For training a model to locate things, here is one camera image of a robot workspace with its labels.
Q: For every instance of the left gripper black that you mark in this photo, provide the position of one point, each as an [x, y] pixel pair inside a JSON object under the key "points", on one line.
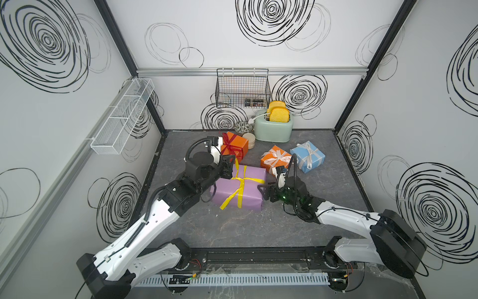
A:
{"points": [[226, 169]]}

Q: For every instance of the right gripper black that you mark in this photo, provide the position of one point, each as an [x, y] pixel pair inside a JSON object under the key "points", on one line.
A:
{"points": [[269, 188]]}

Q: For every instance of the orange box red ribbon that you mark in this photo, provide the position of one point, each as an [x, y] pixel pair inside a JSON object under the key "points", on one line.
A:
{"points": [[235, 145]]}

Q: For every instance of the yellow ribbon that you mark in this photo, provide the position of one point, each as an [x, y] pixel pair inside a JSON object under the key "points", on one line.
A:
{"points": [[239, 185]]}

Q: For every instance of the purple gift box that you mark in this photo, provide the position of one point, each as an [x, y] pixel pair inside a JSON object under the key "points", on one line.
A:
{"points": [[241, 188]]}

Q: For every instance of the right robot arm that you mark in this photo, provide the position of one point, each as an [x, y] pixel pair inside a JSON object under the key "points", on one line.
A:
{"points": [[383, 238]]}

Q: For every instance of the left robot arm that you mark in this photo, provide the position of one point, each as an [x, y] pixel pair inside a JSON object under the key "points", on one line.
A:
{"points": [[114, 271]]}

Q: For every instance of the white ribbon on orange box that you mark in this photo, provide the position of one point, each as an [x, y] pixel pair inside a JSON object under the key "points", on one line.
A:
{"points": [[278, 157]]}

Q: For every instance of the blue gift box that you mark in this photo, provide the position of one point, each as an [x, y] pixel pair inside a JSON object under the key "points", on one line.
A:
{"points": [[307, 156]]}

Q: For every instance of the small jar with beige lid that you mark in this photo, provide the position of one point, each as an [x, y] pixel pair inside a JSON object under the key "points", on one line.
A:
{"points": [[251, 140]]}

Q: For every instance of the patterned ceramic bowl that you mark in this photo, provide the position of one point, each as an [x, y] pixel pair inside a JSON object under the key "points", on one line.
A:
{"points": [[243, 127]]}

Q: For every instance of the mint green toaster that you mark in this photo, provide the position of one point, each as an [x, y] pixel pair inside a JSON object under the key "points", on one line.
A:
{"points": [[267, 131]]}

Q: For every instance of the front yellow sponge toast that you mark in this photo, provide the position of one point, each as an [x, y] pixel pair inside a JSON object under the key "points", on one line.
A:
{"points": [[280, 115]]}

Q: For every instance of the yellow sponge toast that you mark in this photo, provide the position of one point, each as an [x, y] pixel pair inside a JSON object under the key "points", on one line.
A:
{"points": [[280, 115], [276, 104]]}

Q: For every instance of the spice jars in basket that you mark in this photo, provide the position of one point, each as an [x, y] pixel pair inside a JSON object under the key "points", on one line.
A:
{"points": [[253, 103]]}

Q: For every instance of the rear yellow sponge toast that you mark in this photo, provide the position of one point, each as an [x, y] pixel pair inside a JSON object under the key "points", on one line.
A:
{"points": [[276, 104]]}

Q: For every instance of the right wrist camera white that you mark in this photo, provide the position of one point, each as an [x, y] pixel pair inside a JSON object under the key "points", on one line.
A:
{"points": [[281, 172]]}

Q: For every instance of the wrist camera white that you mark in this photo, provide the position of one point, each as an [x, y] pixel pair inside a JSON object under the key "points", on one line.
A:
{"points": [[281, 172], [215, 148]]}

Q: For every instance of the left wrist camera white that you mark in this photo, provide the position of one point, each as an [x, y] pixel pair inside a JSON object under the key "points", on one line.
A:
{"points": [[215, 148]]}

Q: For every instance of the black wire basket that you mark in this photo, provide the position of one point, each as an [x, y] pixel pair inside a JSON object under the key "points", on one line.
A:
{"points": [[233, 86]]}

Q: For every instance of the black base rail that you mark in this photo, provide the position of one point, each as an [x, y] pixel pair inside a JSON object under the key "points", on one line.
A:
{"points": [[257, 257]]}

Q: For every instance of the grey slotted cable duct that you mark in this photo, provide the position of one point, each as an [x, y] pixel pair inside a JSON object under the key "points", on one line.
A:
{"points": [[234, 280]]}

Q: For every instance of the white mesh wall shelf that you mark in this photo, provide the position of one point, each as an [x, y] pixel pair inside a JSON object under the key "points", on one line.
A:
{"points": [[116, 130]]}

